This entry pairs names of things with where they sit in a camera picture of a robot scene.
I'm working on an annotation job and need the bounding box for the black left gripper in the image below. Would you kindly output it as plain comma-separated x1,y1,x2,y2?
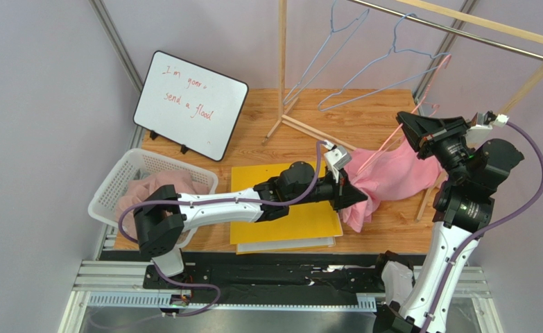
287,166,368,213

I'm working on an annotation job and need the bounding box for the pink wire hanger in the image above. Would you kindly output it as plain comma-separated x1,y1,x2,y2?
356,54,453,176

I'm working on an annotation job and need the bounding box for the bright pink t shirt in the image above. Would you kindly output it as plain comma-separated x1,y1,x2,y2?
339,139,442,232

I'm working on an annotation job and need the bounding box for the light blue wire hanger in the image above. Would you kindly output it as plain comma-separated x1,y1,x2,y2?
281,1,370,106

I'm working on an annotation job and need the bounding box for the dusty pink printed t shirt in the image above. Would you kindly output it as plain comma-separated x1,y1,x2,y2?
115,170,209,222

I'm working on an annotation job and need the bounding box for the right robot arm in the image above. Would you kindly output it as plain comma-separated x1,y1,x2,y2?
373,112,524,332

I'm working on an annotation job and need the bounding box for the wooden clothes rack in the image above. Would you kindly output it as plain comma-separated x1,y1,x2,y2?
261,0,543,223

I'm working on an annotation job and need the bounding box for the white dry-erase board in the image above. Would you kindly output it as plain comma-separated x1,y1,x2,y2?
133,51,249,162

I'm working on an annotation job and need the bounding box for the white plastic laundry basket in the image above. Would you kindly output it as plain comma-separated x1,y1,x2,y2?
87,148,218,228

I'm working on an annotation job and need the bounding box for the yellow ring binder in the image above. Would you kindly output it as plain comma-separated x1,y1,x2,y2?
230,163,343,255

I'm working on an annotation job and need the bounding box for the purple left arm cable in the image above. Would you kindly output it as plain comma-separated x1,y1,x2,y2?
117,140,334,318

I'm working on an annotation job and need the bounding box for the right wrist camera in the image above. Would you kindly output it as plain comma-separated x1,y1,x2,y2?
465,111,509,148

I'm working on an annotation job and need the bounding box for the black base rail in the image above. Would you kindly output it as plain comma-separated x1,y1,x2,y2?
74,251,454,318

